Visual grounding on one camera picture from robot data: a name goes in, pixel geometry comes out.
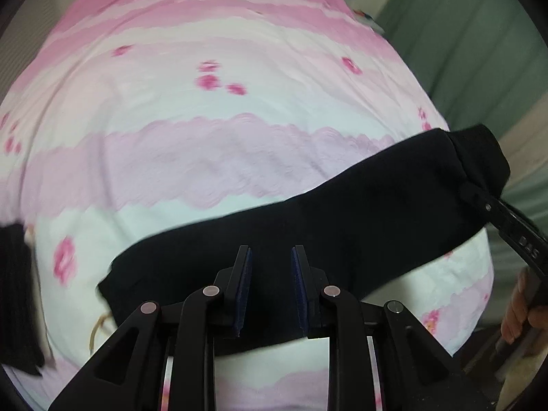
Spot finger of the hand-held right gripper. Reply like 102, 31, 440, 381
461, 181, 511, 228

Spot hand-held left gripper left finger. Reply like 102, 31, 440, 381
47, 246, 251, 411

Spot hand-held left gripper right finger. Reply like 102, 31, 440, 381
291, 245, 489, 411

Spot black pants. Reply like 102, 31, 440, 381
98, 124, 513, 356

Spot person's right hand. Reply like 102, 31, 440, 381
500, 266, 548, 345

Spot green curtain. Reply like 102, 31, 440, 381
376, 0, 548, 138

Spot pink floral bedsheet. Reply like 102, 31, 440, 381
0, 0, 496, 411

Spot dark cloth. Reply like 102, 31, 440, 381
0, 222, 47, 378

